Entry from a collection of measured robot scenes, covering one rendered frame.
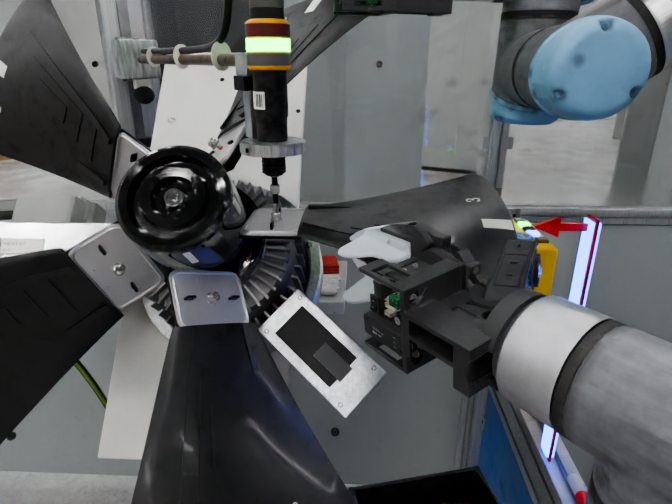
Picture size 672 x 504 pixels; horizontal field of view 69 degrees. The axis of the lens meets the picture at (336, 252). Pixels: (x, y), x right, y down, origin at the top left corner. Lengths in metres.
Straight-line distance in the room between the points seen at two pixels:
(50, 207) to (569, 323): 0.71
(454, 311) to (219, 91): 0.69
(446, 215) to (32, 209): 0.59
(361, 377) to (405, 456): 1.12
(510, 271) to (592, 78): 0.15
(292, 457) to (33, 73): 0.54
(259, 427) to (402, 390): 1.05
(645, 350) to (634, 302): 1.27
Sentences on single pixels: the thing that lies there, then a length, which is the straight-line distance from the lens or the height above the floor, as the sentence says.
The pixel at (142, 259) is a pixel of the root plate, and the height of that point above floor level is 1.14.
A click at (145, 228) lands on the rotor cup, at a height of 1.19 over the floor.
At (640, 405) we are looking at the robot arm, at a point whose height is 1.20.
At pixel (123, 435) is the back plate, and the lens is 0.80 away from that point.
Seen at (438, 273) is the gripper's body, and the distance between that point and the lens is 0.36.
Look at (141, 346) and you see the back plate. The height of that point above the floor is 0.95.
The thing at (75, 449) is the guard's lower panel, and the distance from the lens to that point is 1.95.
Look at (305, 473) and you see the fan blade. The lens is 0.54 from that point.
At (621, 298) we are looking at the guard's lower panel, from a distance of 1.55.
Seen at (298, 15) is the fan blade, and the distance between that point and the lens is 0.73.
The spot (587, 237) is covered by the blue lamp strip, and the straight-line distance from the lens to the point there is 0.61.
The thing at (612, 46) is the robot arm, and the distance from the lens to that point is 0.43.
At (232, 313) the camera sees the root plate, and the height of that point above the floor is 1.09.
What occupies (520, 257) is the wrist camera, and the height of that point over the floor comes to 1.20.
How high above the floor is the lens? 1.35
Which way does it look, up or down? 21 degrees down
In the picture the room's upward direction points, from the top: straight up
